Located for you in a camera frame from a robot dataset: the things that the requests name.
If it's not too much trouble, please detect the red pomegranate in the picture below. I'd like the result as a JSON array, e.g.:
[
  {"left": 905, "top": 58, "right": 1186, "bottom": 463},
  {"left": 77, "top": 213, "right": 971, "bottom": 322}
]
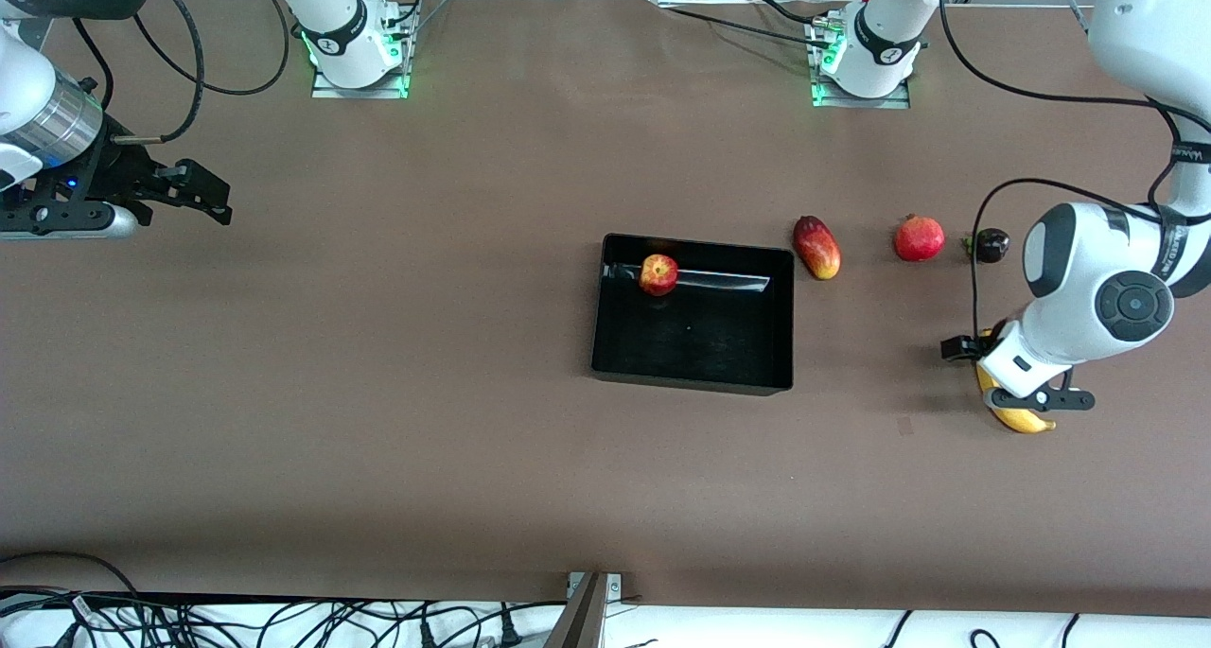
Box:
[{"left": 893, "top": 213, "right": 946, "bottom": 263}]

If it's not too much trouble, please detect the red apple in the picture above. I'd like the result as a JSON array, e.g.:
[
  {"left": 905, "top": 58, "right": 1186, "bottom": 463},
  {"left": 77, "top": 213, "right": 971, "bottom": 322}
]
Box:
[{"left": 639, "top": 254, "right": 679, "bottom": 297}]

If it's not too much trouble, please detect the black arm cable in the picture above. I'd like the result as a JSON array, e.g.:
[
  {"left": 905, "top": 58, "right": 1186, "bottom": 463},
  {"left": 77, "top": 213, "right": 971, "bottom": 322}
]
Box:
[
  {"left": 937, "top": 0, "right": 1211, "bottom": 346},
  {"left": 72, "top": 16, "right": 114, "bottom": 114},
  {"left": 132, "top": 0, "right": 291, "bottom": 96},
  {"left": 109, "top": 0, "right": 204, "bottom": 148}
]

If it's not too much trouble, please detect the red yellow mango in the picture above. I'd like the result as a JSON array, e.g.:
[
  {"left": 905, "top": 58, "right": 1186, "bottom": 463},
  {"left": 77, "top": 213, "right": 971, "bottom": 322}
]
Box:
[{"left": 792, "top": 215, "right": 842, "bottom": 281}]

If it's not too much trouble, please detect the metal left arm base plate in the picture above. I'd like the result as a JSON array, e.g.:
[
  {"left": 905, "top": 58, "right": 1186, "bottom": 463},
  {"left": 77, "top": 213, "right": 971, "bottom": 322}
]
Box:
[{"left": 810, "top": 16, "right": 912, "bottom": 110}]

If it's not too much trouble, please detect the black base cable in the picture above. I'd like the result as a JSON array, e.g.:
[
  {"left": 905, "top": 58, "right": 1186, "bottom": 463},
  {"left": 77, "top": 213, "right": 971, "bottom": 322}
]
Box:
[
  {"left": 752, "top": 0, "right": 820, "bottom": 25},
  {"left": 662, "top": 7, "right": 838, "bottom": 51}
]

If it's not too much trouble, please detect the yellow banana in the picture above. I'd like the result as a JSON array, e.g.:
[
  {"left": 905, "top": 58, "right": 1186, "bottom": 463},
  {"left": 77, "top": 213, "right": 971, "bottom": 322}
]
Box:
[{"left": 975, "top": 329, "right": 1057, "bottom": 434}]

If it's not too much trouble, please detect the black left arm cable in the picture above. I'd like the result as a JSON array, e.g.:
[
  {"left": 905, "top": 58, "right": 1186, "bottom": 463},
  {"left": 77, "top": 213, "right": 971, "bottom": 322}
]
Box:
[{"left": 937, "top": 0, "right": 1211, "bottom": 346}]

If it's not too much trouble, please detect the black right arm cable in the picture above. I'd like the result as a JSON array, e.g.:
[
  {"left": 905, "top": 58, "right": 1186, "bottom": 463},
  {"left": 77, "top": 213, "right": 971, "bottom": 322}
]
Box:
[
  {"left": 132, "top": 0, "right": 291, "bottom": 96},
  {"left": 109, "top": 0, "right": 204, "bottom": 148},
  {"left": 72, "top": 16, "right": 114, "bottom": 114}
]

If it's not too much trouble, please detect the dark purple mangosteen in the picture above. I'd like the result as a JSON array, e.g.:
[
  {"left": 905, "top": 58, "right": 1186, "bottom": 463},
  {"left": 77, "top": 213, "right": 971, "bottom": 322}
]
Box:
[{"left": 962, "top": 227, "right": 1011, "bottom": 265}]

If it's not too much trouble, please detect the black plastic box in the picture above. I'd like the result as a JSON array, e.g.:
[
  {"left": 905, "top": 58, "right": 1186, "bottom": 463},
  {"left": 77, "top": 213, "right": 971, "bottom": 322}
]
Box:
[{"left": 591, "top": 233, "right": 796, "bottom": 396}]

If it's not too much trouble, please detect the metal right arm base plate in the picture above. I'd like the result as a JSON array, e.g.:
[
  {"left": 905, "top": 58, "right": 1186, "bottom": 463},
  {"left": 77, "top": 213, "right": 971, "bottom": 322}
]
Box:
[{"left": 310, "top": 5, "right": 418, "bottom": 99}]

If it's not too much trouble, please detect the grey metal bracket beam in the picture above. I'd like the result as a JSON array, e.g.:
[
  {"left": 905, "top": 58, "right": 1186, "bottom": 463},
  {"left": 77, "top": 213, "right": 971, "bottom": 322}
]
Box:
[{"left": 544, "top": 570, "right": 623, "bottom": 648}]

